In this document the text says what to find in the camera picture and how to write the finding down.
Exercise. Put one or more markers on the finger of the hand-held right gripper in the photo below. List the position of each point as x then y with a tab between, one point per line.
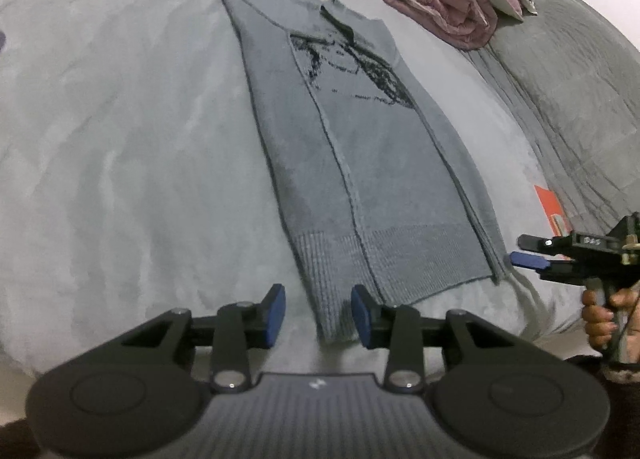
537	242
530	260

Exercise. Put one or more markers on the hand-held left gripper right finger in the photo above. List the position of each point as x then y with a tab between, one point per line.
361	314

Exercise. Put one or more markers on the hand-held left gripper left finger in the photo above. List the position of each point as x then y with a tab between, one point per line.
275	309

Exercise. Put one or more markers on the grey knitted sweater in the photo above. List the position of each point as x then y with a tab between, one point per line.
380	164

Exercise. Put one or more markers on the person's right hand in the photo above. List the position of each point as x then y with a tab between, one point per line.
595	324

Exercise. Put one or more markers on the orange book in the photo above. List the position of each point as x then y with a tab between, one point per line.
550	209

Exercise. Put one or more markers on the grey quilted bedspread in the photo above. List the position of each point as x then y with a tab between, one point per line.
575	89

